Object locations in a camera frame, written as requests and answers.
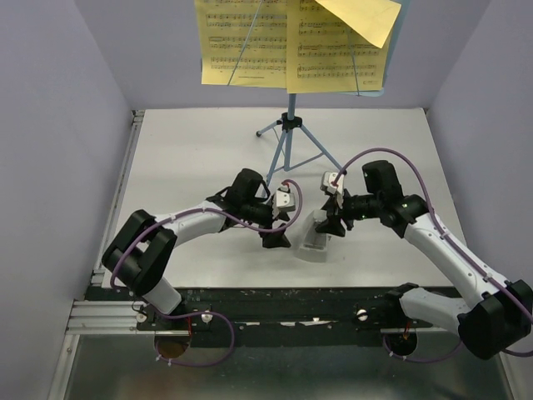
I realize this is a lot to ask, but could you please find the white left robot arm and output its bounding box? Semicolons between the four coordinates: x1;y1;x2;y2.
101;168;297;329

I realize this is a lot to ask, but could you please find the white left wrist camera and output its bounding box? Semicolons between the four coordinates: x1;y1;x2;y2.
271;184;296;218

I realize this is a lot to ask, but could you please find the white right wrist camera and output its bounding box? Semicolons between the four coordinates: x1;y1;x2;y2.
320;171;345;196

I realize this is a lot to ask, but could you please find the yellow left sheet music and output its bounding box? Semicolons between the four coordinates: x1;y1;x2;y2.
194;0;287;88

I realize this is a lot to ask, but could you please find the plain yellow paper sheet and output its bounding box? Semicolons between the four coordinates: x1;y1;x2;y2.
317;0;401;48

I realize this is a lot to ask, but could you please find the yellow right sheet music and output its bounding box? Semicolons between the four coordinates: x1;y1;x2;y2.
286;1;391;94

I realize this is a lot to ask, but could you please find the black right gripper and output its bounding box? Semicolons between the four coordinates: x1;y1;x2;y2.
316;187;381;238

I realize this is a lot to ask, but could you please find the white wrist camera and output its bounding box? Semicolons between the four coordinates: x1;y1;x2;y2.
320;171;345;196
271;184;296;218

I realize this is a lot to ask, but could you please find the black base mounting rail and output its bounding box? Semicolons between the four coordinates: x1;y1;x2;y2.
137;285;461;349

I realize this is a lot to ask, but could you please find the yellow sheet music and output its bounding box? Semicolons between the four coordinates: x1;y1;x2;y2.
194;0;287;88
286;1;391;94

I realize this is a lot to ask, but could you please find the light blue music stand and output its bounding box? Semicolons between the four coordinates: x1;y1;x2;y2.
199;0;391;197

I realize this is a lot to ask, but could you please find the aluminium frame rail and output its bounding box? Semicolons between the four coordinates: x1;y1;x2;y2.
47;110;146;399

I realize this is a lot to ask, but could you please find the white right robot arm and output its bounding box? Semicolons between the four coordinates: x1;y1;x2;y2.
316;160;532;360

